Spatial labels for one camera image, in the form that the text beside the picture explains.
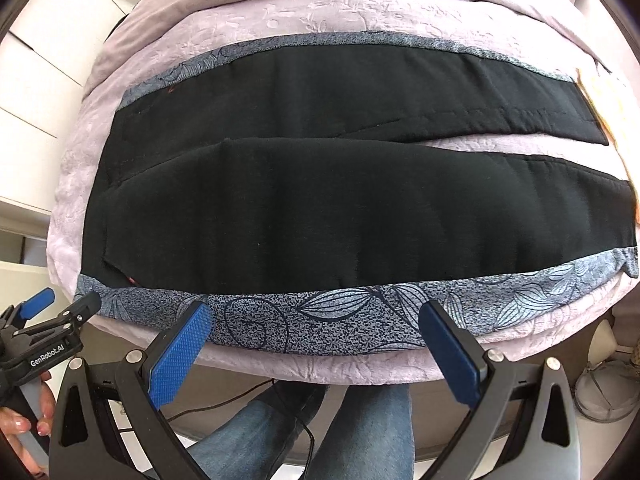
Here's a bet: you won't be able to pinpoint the white wardrobe cabinet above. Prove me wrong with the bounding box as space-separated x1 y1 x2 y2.
1 0 140 216

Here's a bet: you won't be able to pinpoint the person's left hand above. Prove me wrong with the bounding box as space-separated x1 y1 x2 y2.
1 370 55 479

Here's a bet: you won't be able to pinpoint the orange cream cloth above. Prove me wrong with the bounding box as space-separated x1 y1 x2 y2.
576 70 639 223

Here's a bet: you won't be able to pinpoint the person's blue jeans legs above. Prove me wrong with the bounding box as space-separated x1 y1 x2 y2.
184 381 417 480

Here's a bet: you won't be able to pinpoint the white floor fan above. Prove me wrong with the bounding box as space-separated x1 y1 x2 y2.
573 320 639 424

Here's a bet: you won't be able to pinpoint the lilac embossed bed blanket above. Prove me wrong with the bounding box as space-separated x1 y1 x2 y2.
48 0 639 385

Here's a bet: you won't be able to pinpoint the black cable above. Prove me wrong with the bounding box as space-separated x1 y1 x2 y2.
164 378 321 466

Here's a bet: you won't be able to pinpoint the black pants with patterned trim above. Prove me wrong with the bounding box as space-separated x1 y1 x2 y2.
77 32 639 356

